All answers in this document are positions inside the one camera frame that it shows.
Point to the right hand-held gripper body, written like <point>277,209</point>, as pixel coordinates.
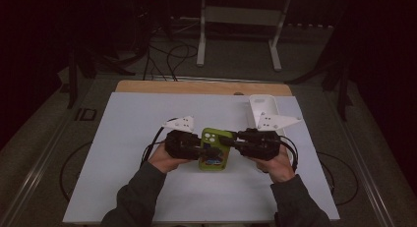
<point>259,145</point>

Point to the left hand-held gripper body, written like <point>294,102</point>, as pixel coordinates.
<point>182,145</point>

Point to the green cartoon phone case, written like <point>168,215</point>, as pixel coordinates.
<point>213,138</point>

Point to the white rectangular tray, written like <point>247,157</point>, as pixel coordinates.
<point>264,104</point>

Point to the person's left hand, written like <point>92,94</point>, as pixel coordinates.
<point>164,161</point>

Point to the person's right hand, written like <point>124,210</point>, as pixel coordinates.
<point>278,169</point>

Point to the white table mat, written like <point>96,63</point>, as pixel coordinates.
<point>131,187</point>

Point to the black stand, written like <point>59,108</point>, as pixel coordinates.
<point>72,79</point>
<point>342,96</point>

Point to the white metal stand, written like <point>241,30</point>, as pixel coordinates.
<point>242,15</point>

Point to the black power strip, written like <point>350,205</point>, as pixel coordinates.
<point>309,26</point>

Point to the metal floor rail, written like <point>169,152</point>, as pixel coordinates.
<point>367,174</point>
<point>29,181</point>

